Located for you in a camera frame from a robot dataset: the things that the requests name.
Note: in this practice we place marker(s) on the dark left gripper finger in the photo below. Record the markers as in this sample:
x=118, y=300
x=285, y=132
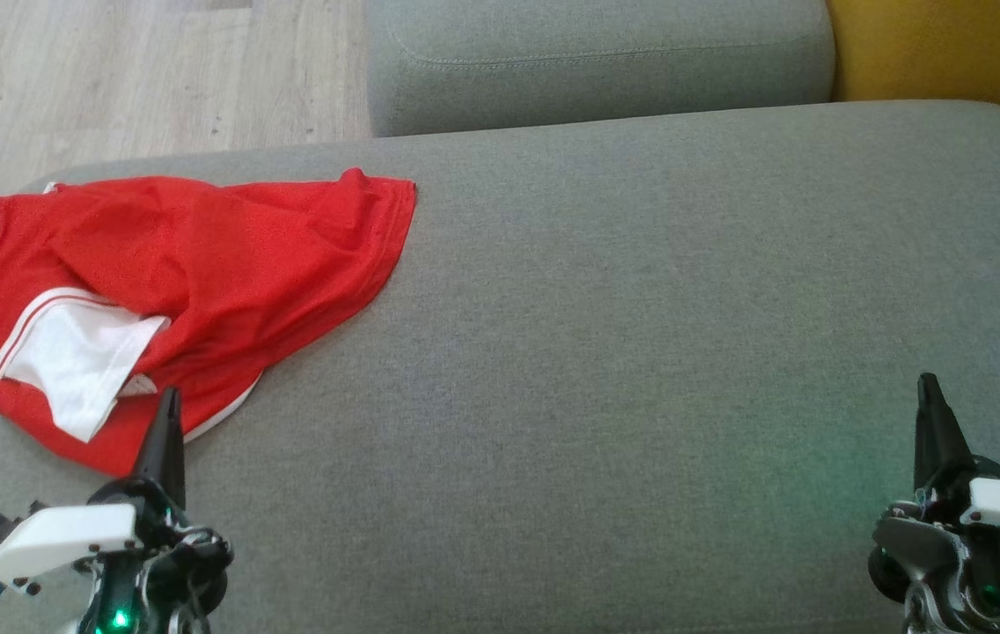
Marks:
x=173, y=467
x=152, y=458

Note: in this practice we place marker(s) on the yellow sofa backrest cushion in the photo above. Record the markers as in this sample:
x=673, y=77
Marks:
x=949, y=53

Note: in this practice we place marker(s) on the large grey sofa ottoman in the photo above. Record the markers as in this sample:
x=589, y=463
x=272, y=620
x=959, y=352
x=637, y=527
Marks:
x=641, y=352

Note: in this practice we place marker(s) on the grey sofa seat cushion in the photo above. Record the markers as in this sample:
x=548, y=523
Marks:
x=597, y=62

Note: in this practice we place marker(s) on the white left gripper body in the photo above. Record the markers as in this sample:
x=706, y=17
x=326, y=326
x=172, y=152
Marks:
x=60, y=537

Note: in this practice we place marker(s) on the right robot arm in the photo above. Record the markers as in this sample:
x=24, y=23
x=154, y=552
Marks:
x=940, y=563

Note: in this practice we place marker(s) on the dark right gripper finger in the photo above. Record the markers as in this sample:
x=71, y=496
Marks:
x=925, y=440
x=949, y=449

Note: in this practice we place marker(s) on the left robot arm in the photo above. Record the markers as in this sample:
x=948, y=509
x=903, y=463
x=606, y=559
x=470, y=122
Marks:
x=157, y=581

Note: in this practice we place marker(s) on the red shorts white trim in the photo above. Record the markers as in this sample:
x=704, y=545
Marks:
x=289, y=255

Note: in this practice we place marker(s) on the red basketball jersey white sleeves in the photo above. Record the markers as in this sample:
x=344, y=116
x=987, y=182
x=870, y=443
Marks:
x=77, y=370

